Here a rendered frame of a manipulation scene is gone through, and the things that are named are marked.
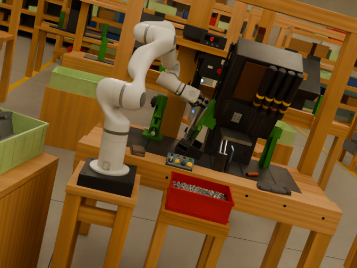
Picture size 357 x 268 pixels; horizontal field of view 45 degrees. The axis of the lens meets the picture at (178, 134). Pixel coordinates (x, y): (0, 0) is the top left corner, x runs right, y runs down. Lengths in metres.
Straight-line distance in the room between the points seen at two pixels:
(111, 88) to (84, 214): 0.59
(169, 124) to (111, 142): 0.96
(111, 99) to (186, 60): 0.96
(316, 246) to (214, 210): 0.77
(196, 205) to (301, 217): 0.70
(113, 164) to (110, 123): 0.19
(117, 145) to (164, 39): 0.56
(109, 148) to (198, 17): 1.17
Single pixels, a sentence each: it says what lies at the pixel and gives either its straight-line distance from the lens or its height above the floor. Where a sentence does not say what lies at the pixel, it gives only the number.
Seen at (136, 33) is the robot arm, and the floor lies 1.53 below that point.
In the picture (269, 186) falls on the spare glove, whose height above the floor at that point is 0.92.
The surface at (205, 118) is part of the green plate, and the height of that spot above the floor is 1.15.
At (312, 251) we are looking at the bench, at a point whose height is 0.63.
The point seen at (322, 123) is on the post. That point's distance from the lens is 2.99.
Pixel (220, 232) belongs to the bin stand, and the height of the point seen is 0.77.
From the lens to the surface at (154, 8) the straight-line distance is 9.36.
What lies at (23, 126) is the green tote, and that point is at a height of 0.90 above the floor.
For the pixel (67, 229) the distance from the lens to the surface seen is 2.07.
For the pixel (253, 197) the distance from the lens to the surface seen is 2.40.
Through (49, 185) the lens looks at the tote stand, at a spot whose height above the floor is 0.64.
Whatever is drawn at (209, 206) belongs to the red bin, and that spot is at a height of 0.87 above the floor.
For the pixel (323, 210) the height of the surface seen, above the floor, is 0.88.
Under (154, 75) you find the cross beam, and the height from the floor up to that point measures 1.25.
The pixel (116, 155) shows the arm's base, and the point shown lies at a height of 1.00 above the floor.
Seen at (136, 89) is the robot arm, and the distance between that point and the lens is 1.91.
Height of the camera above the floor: 1.69
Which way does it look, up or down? 15 degrees down
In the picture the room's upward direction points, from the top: 16 degrees clockwise
